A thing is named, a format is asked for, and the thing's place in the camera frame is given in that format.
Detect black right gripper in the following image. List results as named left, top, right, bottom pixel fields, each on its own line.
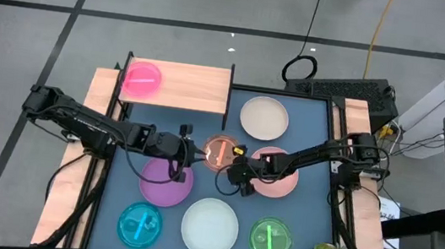
left=224, top=143, right=275, bottom=201

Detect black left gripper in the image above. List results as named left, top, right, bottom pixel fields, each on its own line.
left=146, top=120, right=210, bottom=186

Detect orange transparent plate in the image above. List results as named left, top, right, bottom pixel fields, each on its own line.
left=199, top=133, right=242, bottom=175

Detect salmon pink plate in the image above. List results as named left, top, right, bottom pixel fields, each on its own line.
left=246, top=143, right=303, bottom=202

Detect purple plate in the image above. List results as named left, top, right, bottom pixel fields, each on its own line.
left=135, top=154, right=197, bottom=212

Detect white plate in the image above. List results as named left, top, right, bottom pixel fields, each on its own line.
left=177, top=194, right=243, bottom=249

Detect beige plate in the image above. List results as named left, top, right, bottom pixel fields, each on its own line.
left=236, top=93, right=293, bottom=144

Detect green transparent plate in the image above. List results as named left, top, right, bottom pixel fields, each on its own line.
left=247, top=214, right=296, bottom=249

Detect pink transparent plate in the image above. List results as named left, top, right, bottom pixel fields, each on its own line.
left=121, top=59, right=165, bottom=100

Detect cyan transparent plate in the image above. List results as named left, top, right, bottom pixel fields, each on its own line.
left=114, top=199, right=166, bottom=249

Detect wooden side board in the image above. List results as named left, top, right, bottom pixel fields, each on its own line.
left=29, top=61, right=128, bottom=249
left=315, top=96, right=412, bottom=249

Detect yellow power plug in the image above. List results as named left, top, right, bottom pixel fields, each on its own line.
left=377, top=124, right=396, bottom=140

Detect white paper sheet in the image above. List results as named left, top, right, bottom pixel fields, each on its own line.
left=372, top=197, right=406, bottom=249

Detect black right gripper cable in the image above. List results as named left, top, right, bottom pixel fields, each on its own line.
left=212, top=170, right=244, bottom=198

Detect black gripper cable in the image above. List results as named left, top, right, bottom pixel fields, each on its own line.
left=120, top=129, right=198, bottom=190
left=212, top=170, right=244, bottom=198

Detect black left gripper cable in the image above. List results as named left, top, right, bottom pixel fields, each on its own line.
left=120, top=129, right=198, bottom=190

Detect black diagonal frame strut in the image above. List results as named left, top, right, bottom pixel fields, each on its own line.
left=323, top=188, right=400, bottom=249
left=35, top=149, right=113, bottom=249

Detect black floor cable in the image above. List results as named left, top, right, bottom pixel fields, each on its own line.
left=280, top=0, right=327, bottom=86

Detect yellow cable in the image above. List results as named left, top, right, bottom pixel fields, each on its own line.
left=362, top=0, right=399, bottom=83

